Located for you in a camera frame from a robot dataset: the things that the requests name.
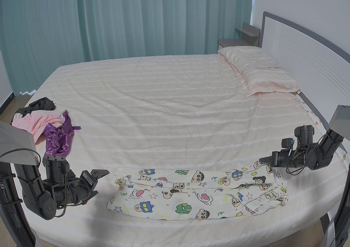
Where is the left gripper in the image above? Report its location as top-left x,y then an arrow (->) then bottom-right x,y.
59,169 -> 110,209

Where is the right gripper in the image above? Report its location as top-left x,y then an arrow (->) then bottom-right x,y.
259,150 -> 295,169

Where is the pink garment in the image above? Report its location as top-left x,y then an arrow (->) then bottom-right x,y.
12,111 -> 67,144

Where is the white printed pyjama top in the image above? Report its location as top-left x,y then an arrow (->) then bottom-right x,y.
107,158 -> 289,220

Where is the blue-green curtain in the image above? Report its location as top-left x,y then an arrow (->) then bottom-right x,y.
0,0 -> 255,96

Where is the bed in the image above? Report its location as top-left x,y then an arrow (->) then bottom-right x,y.
8,11 -> 350,247

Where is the black garment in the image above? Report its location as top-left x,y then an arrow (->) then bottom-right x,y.
11,97 -> 56,125

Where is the purple satin garment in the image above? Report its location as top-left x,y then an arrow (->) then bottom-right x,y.
44,111 -> 82,159

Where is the cream pillow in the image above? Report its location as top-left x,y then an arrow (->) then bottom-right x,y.
218,46 -> 301,97

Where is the grey bedside table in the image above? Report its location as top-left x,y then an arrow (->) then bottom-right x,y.
218,22 -> 261,48

